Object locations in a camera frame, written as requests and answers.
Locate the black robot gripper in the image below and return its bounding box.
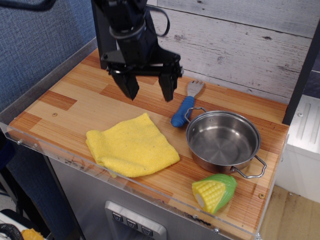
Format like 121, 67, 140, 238
100, 22, 183, 102

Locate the yellow cloth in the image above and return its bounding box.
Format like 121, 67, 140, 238
85, 113, 180, 178

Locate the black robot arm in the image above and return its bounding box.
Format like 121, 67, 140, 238
91, 0, 183, 102

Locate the clear acrylic table guard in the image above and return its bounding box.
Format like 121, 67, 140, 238
0, 37, 291, 238

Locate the stainless steel pot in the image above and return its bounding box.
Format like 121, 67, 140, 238
184, 108, 267, 179

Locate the toy corn cob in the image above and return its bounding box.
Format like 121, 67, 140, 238
191, 173, 238, 215

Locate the silver dispenser button panel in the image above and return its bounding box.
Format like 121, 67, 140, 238
104, 200, 167, 240

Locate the white ridged side cabinet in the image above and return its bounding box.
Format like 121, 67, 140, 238
275, 95, 320, 203

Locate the yellow toy on floor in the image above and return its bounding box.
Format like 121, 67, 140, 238
21, 228, 45, 240

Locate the blue handled metal fork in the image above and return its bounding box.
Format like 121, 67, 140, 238
170, 80, 206, 128

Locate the black left upright post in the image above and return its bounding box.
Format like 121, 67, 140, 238
91, 0, 117, 70

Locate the black upright post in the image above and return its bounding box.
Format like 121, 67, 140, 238
282, 23, 320, 126
91, 0, 117, 70

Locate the black right upright post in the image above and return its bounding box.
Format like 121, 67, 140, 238
282, 23, 320, 126

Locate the black braided hose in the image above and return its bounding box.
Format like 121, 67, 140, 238
0, 223, 24, 240

